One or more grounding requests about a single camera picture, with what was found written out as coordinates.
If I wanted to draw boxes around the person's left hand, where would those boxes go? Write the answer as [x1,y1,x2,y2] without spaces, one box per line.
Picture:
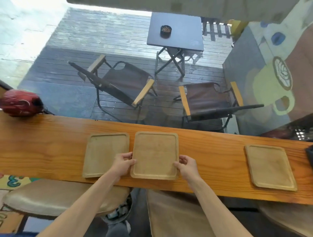
[107,152,137,183]

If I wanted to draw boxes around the person's right hand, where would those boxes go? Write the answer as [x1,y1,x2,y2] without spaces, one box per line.
[173,155,202,187]

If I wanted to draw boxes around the square wooden tray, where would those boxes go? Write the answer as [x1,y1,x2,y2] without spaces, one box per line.
[82,132,130,179]
[130,131,179,181]
[245,144,298,192]

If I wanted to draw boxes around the round metal trash bin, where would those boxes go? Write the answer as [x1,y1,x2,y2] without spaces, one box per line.
[101,194,133,226]

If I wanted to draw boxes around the person's right forearm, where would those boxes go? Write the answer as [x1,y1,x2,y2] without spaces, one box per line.
[188,178,254,237]

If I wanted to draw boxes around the person's left forearm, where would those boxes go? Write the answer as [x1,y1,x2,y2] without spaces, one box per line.
[37,174,124,237]

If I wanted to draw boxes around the person's blue jeans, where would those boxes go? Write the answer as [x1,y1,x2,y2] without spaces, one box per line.
[105,221,131,237]

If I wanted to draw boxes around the brown folding armchair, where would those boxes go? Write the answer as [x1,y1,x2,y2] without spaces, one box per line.
[173,81,264,132]

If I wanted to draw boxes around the black folding armchair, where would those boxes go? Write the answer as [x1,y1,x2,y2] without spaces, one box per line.
[68,54,158,122]

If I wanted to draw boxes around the colourful cartoon game rug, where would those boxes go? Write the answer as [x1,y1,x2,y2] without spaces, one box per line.
[0,172,41,235]

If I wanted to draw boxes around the dark wooden lattice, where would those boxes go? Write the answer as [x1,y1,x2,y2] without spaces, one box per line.
[292,123,313,142]

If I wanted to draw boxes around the black backpack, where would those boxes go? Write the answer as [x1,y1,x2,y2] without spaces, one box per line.
[305,144,313,169]

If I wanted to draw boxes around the black folding outdoor table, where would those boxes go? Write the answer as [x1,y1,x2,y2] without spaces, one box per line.
[146,12,205,77]

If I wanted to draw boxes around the black round ashtray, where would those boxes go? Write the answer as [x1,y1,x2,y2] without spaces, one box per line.
[160,24,172,38]

